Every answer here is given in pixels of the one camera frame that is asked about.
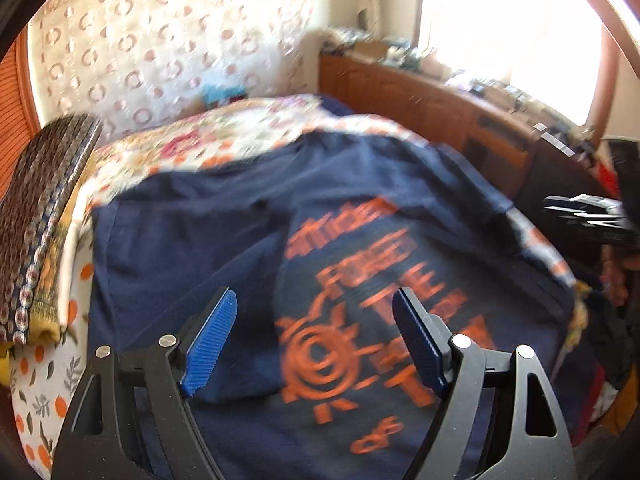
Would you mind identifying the yellow patterned cloth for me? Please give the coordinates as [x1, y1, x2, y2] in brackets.
[30, 220, 76, 342]

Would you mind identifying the bright window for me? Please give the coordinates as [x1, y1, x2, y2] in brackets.
[417, 0, 617, 128]

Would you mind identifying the white curtain with circles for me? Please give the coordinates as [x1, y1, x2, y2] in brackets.
[27, 0, 326, 136]

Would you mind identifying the dark wooden chair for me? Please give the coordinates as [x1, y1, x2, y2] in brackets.
[500, 135, 621, 271]

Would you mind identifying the floral blanket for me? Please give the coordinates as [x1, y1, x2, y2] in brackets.
[92, 94, 586, 341]

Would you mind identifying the white orange-print bed sheet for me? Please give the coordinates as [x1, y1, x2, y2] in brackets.
[10, 200, 97, 480]

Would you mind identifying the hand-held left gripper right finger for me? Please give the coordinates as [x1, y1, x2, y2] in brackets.
[391, 287, 578, 480]

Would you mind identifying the navy blanket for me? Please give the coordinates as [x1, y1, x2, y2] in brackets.
[317, 92, 361, 118]

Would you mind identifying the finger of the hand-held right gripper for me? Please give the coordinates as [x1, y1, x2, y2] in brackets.
[544, 193, 626, 233]

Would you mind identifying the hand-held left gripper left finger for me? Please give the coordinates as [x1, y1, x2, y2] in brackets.
[51, 287, 238, 480]

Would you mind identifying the dark patterned cushion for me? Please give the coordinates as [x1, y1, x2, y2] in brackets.
[0, 114, 103, 346]

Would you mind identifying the wooden cabinet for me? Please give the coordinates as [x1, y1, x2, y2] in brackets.
[319, 52, 601, 201]

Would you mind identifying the red cloth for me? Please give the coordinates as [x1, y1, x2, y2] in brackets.
[575, 340, 640, 431]

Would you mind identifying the navy t-shirt with orange print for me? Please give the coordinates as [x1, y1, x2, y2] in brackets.
[87, 130, 576, 480]

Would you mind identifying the cardboard box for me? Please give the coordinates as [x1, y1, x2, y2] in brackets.
[352, 40, 392, 64]

